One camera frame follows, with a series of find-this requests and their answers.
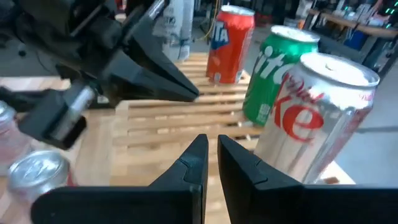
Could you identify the wooden slatted shelf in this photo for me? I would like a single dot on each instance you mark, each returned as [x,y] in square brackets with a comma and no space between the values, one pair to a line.
[174,115]

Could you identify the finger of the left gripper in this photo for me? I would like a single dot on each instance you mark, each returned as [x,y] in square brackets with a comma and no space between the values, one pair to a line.
[152,56]
[140,87]

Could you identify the blue storage bin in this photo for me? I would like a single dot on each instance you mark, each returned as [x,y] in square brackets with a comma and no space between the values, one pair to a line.
[356,40]

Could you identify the Celsius Arctic Vibe can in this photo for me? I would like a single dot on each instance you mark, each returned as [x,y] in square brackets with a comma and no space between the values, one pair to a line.
[177,31]

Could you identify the green Sprite can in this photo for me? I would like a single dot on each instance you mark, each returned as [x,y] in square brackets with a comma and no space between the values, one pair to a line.
[267,77]

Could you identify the orange Fanta can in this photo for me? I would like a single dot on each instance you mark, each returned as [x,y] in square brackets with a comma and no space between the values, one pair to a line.
[34,169]
[230,46]

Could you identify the wooden top grey workbench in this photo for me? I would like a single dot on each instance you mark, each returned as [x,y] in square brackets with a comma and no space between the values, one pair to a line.
[373,30]

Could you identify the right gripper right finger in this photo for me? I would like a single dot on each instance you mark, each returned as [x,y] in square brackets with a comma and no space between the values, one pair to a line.
[264,202]

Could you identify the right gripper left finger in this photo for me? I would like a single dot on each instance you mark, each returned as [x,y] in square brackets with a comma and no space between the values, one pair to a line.
[174,202]

